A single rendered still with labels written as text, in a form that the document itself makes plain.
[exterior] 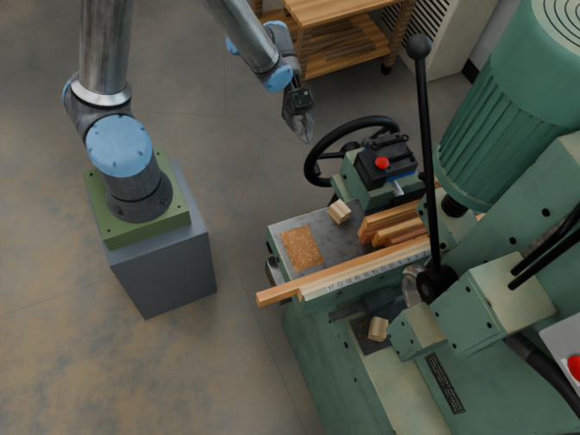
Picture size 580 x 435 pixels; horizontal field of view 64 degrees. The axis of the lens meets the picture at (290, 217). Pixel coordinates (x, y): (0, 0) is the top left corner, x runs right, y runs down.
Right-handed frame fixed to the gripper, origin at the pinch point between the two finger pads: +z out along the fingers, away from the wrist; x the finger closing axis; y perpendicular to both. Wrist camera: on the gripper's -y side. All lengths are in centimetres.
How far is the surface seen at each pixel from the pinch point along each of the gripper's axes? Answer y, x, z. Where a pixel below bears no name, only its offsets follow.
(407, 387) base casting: 36, -8, 68
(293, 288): 40, -27, 40
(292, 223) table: 30.7, -20.7, 26.0
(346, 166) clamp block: 30.5, -3.4, 16.4
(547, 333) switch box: 87, -11, 50
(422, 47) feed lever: 80, -10, 12
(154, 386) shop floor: -53, -67, 63
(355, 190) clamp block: 30.6, -3.3, 22.6
